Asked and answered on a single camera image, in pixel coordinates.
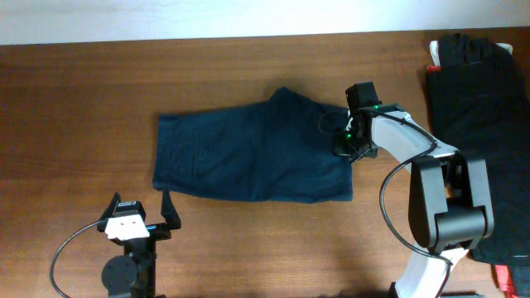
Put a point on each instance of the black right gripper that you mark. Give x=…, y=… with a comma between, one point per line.
x=341, y=147

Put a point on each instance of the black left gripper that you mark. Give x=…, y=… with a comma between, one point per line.
x=170, y=216

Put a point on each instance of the navy blue shorts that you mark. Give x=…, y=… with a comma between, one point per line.
x=277, y=150

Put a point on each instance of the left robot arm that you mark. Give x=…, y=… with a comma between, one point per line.
x=133, y=273

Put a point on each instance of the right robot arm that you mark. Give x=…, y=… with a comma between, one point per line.
x=449, y=205

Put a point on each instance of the red cloth in pile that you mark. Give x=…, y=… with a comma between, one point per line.
x=433, y=68

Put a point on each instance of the white cloth in pile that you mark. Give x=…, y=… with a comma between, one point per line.
x=434, y=51

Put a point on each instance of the black garment in pile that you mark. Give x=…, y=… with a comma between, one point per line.
x=478, y=102

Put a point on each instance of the red item at bottom right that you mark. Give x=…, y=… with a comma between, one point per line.
x=504, y=281

